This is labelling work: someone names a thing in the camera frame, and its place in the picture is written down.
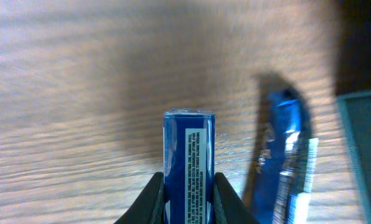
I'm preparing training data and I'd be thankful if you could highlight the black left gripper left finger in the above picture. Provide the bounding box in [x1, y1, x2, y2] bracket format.
[115, 172, 164, 224]

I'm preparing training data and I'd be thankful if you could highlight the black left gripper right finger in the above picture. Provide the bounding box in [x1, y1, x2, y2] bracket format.
[214, 172, 259, 224]

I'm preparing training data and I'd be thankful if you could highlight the dark blue snack bar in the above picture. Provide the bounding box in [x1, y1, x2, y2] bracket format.
[250, 88, 319, 224]

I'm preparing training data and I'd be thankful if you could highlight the dark green box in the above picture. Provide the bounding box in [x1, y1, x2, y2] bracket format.
[337, 90, 371, 223]

